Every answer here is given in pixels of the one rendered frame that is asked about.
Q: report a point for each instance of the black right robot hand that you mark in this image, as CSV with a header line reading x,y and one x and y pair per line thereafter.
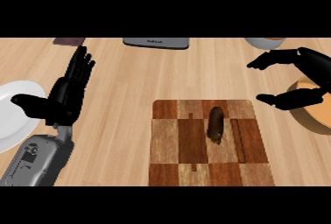
x,y
311,67

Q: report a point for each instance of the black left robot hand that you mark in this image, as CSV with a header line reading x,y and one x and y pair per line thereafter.
x,y
64,96

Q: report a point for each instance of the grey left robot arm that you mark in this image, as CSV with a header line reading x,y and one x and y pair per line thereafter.
x,y
36,160

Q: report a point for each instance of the copper pot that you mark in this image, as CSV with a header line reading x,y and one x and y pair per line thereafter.
x,y
317,113

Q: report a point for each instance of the brown sweet potato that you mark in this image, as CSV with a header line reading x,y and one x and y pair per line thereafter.
x,y
215,125

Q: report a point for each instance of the checkered wooden cutting board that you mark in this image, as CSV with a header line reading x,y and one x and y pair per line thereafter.
x,y
209,145

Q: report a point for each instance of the white plate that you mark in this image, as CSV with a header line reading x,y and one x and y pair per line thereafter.
x,y
16,115

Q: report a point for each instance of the grey round container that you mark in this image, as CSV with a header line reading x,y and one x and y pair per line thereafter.
x,y
265,42

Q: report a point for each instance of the dark red flat object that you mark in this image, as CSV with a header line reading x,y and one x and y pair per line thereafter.
x,y
69,41

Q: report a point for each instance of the grey flat appliance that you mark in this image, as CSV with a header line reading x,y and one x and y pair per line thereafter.
x,y
157,43

